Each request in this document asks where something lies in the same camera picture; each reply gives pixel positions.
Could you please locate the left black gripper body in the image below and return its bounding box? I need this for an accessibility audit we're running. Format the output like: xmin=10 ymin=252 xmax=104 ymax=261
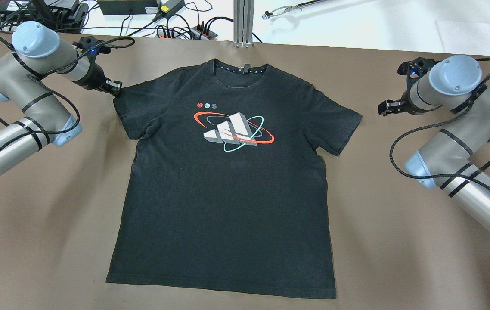
xmin=80 ymin=65 xmax=110 ymax=92

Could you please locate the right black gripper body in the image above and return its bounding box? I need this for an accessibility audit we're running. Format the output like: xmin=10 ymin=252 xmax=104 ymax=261
xmin=400 ymin=93 xmax=427 ymax=115

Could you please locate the black graphic t-shirt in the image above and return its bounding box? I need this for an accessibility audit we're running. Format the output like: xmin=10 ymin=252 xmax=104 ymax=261
xmin=106 ymin=59 xmax=362 ymax=299

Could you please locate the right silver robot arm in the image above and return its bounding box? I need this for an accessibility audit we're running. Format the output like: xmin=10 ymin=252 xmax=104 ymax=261
xmin=378 ymin=55 xmax=490 ymax=231

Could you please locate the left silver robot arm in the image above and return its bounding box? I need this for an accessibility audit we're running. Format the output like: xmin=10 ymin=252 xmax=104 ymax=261
xmin=0 ymin=21 xmax=122 ymax=176

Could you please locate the black power adapter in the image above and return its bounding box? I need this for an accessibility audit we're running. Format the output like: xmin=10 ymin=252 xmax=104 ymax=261
xmin=152 ymin=0 xmax=185 ymax=22

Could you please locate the orange black usb hub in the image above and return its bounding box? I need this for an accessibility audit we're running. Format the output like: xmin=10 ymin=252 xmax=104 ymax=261
xmin=153 ymin=25 xmax=219 ymax=41

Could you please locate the reacher grabber tool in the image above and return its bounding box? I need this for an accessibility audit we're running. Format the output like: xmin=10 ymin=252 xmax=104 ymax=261
xmin=262 ymin=0 xmax=379 ymax=20

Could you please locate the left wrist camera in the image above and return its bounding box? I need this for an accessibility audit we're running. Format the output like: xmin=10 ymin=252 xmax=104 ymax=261
xmin=72 ymin=36 xmax=112 ymax=56

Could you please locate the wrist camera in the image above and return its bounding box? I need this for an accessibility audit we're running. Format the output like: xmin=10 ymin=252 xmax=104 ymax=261
xmin=72 ymin=36 xmax=112 ymax=56
xmin=397 ymin=57 xmax=440 ymax=89

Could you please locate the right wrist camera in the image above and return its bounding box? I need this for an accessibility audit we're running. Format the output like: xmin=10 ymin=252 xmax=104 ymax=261
xmin=397 ymin=57 xmax=440 ymax=89

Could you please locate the aluminium frame post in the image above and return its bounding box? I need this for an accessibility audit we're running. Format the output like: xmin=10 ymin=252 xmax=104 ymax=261
xmin=233 ymin=0 xmax=254 ymax=48

